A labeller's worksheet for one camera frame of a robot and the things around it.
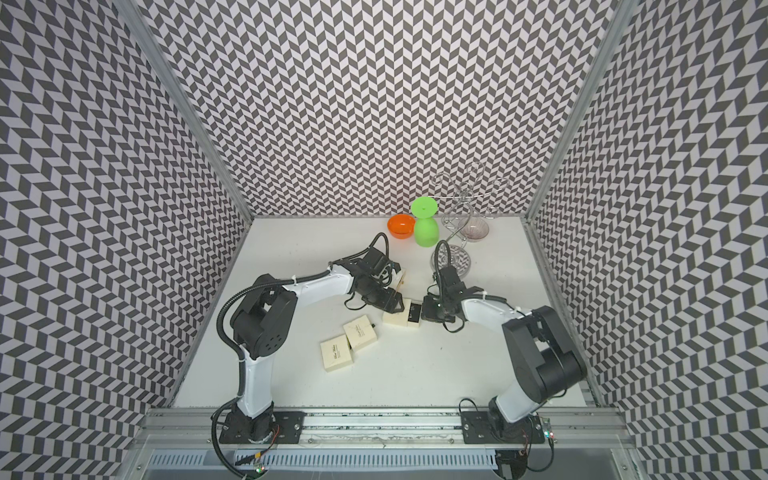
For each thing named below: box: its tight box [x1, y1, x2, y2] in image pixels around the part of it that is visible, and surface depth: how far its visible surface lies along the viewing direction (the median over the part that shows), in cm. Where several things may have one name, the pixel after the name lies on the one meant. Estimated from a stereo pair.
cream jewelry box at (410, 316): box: [382, 298, 422, 328], surface depth 91 cm
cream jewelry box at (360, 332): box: [343, 315, 377, 349], surface depth 88 cm
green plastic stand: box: [411, 196, 439, 248], surface depth 84 cm
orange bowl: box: [387, 214, 416, 240], surface depth 114 cm
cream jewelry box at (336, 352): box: [320, 334, 354, 373], surface depth 84 cm
